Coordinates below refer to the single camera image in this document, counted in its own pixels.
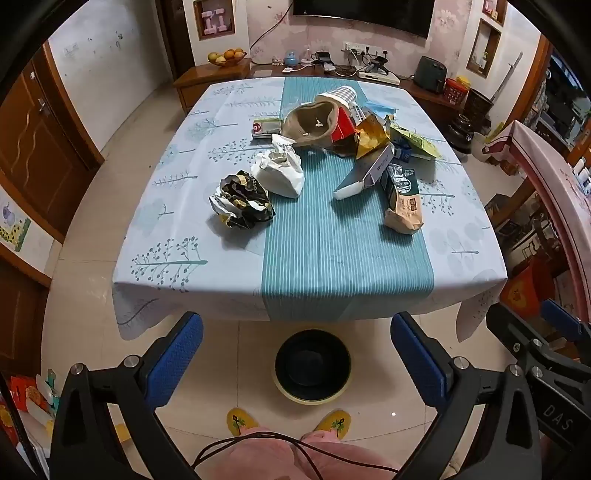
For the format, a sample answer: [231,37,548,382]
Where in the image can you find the dark woven basket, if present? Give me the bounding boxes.
[463,88,495,134]

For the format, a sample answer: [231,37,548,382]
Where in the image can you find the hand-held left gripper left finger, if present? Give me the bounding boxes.
[48,311,205,480]

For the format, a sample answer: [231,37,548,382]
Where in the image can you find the white crumpled paper bag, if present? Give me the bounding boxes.
[250,134,305,199]

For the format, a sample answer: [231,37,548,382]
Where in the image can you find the red container yellow lid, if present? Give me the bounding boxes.
[444,76,472,108]

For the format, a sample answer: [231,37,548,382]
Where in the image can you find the colourful wall sticker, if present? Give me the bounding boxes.
[0,194,32,252]

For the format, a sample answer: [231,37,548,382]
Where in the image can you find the green white packet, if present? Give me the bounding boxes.
[252,117,283,139]

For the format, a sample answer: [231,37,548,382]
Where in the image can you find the wooden door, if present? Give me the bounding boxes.
[0,41,106,287]

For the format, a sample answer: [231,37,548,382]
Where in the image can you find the yellow slipper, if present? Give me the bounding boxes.
[226,407,257,437]
[314,408,352,437]

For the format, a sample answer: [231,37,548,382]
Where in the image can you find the black gold crumpled wrapper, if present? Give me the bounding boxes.
[209,170,276,230]

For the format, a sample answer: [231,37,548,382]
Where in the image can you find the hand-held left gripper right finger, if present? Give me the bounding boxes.
[390,311,543,480]

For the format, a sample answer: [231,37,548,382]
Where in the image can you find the table with patterned cloth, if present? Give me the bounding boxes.
[112,76,509,342]

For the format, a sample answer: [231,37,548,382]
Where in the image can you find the white set-top box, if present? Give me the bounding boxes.
[358,69,402,86]

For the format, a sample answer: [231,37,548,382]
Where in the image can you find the white power strip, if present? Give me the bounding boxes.
[342,41,389,58]

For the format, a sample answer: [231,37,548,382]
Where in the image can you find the gold snack bag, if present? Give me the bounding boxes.
[355,115,393,160]

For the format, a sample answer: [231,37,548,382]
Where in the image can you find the black cable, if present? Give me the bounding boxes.
[191,432,398,480]

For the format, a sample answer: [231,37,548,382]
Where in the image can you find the long white cardboard box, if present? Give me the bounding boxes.
[333,143,395,200]

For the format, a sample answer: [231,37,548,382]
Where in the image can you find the pink tablecloth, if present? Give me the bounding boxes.
[485,120,591,296]

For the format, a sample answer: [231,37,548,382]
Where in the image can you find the checked paper cup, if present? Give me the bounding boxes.
[315,85,358,109]

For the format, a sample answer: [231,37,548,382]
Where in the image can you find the red box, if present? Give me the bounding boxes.
[501,268,542,315]

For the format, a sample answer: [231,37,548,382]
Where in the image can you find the brown pulp tray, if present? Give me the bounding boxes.
[281,102,345,148]

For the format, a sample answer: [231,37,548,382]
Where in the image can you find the green snack bag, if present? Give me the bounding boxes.
[390,122,444,161]

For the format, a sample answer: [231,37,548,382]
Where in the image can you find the pink trousers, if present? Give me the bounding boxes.
[198,427,398,480]

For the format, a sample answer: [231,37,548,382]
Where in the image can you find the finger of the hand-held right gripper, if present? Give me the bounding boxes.
[542,298,591,363]
[486,302,556,371]

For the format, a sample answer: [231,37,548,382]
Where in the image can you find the green beige snack packet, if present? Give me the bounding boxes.
[381,164,424,236]

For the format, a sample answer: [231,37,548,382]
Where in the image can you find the black trash bin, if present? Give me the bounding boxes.
[271,329,354,407]

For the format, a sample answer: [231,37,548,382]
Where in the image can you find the black television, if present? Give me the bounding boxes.
[292,0,435,38]

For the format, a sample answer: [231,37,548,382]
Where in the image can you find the red carton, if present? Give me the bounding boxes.
[330,107,358,143]

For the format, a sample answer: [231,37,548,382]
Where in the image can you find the bowl of fruit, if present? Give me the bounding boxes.
[207,47,247,68]

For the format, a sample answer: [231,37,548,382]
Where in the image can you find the black jar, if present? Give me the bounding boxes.
[447,115,476,153]

